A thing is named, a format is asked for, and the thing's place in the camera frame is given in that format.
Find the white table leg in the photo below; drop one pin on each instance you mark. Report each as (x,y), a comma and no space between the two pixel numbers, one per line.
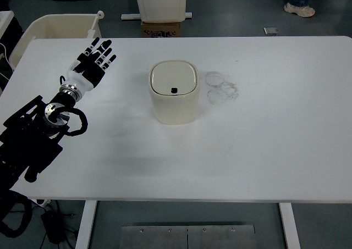
(289,226)
(86,224)

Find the black power adapter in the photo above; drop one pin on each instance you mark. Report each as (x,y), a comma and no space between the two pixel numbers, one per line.
(53,226)

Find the cream plastic bin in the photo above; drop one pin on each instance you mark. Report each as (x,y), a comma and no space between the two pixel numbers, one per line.
(55,26)

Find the white left table leg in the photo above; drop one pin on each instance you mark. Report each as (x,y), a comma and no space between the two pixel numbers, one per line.
(86,224)

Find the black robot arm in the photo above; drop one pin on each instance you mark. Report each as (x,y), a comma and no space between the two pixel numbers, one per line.
(30,143)

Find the person's beige sneaker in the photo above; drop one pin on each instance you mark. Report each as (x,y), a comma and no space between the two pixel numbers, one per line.
(304,12)

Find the cream lidded trash can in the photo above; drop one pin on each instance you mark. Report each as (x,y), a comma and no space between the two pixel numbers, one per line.
(174,88)

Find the small grey floor object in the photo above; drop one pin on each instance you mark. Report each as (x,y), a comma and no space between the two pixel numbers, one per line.
(271,31)

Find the brown cardboard box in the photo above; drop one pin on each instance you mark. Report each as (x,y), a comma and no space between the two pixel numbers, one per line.
(160,30)

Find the metal floor plate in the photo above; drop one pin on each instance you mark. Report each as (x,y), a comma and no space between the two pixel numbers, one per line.
(191,236)

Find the white right table leg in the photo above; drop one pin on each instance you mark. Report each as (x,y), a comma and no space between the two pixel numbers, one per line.
(289,226)

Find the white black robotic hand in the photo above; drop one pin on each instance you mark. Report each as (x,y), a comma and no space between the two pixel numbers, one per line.
(89,68)

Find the white metal base bar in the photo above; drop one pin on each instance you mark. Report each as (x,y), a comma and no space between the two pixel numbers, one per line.
(137,16)

